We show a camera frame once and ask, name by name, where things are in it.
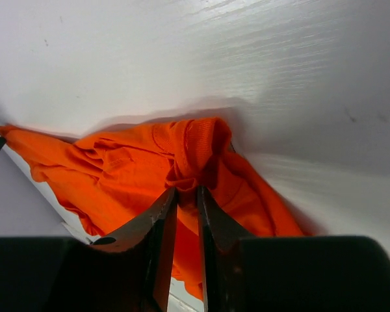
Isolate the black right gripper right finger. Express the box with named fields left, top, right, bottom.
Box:
left=197, top=187, right=390, bottom=311

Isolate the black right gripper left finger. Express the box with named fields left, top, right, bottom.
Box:
left=0, top=188, right=178, bottom=311

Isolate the orange t shirt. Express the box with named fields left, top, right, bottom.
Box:
left=0, top=118, right=302, bottom=299

